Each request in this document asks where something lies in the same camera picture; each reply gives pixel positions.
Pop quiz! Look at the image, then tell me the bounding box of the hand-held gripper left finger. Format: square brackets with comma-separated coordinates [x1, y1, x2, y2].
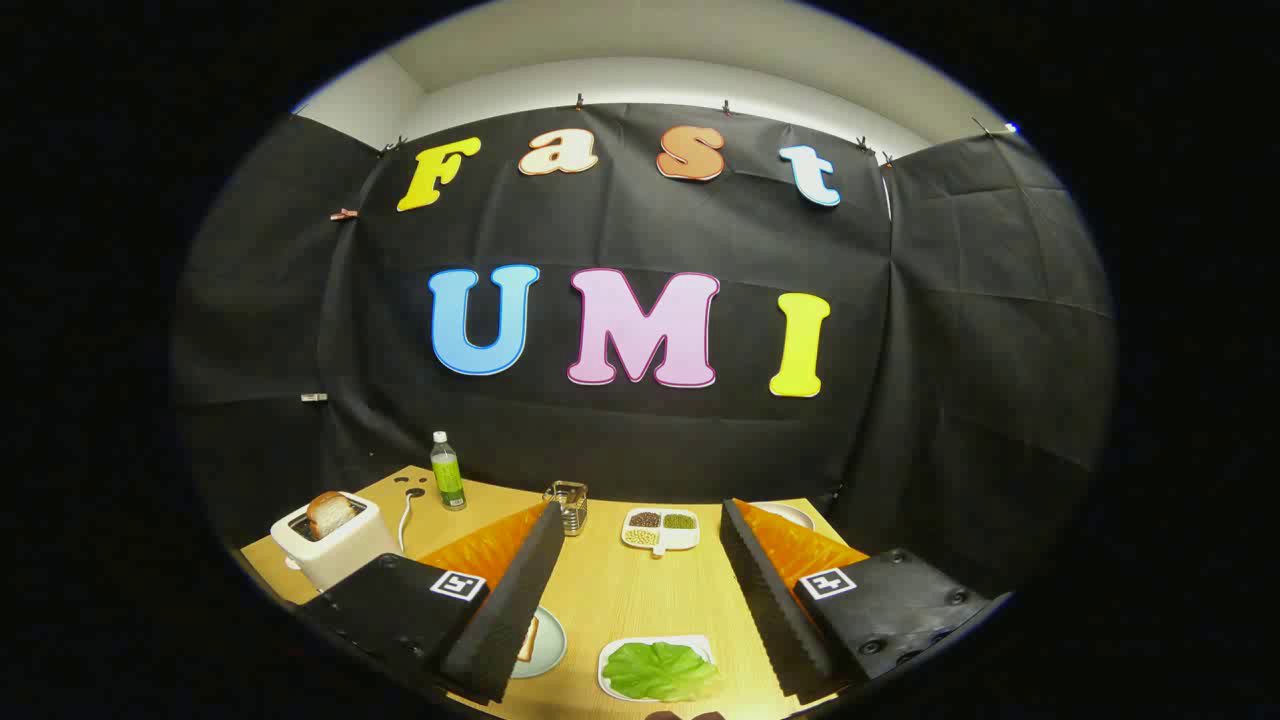
[296, 500, 567, 705]

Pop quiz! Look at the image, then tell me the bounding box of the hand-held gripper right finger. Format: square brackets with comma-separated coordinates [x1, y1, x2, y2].
[718, 497, 1013, 705]

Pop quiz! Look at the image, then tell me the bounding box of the green lettuce leaf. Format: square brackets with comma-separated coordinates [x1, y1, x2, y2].
[603, 642, 721, 702]

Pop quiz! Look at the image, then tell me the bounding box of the toasted bread slice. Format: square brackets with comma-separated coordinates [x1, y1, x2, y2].
[306, 491, 359, 541]

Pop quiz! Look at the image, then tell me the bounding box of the pale green round plate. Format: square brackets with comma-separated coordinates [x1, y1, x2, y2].
[510, 605, 568, 680]

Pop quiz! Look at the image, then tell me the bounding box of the white square plate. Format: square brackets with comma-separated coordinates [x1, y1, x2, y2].
[598, 634, 717, 703]

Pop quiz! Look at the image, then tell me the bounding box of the white divided dish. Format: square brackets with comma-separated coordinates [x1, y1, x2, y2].
[621, 507, 701, 557]

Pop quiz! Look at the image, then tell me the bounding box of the green label plastic bottle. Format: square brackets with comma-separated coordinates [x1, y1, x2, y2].
[430, 431, 468, 512]

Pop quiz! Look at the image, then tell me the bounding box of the white toaster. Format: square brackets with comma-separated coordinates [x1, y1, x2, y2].
[270, 490, 401, 593]

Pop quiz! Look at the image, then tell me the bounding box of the black backdrop cloth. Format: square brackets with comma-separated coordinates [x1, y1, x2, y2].
[170, 100, 1116, 601]

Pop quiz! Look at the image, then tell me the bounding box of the metal wire utensil holder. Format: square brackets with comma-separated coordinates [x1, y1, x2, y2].
[543, 481, 589, 538]

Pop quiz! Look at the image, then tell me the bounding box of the white toaster cable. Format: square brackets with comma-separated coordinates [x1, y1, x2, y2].
[398, 487, 426, 553]

